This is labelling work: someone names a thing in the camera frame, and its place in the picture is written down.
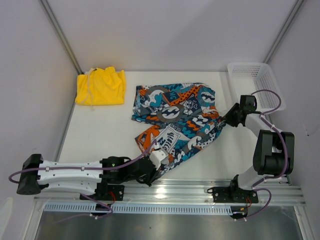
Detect patterned blue orange shorts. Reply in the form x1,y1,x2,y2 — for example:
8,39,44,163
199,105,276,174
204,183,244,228
131,82,226,176

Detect yellow shorts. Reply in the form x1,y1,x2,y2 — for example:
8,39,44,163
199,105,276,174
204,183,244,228
75,66,127,107

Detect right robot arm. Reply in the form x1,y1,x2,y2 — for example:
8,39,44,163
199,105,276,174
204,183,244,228
223,95,295,202

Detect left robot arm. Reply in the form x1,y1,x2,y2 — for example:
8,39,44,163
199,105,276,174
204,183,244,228
16,150,167,200

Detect white plastic basket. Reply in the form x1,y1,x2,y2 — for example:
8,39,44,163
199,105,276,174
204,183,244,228
227,62,286,112

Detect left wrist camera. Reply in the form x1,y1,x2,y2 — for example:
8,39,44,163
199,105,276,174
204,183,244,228
149,148,169,170

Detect aluminium mounting rail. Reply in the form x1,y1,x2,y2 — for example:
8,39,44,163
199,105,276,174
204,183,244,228
33,177,306,207

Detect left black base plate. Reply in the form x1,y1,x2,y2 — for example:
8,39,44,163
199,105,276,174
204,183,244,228
88,183,125,201

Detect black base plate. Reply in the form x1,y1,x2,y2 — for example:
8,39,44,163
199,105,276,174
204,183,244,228
206,186,259,204
88,183,125,201

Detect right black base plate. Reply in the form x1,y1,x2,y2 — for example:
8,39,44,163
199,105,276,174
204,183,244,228
206,186,259,204

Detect white slotted cable duct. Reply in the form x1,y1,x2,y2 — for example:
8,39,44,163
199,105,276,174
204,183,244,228
43,202,246,216

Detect right aluminium frame post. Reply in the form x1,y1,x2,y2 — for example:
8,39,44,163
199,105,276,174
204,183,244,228
263,0,308,64

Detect aluminium frame post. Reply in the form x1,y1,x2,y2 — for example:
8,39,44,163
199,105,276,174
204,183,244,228
38,0,83,75
263,0,308,64

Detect left aluminium frame post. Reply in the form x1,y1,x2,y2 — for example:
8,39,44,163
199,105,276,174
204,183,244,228
38,0,83,75

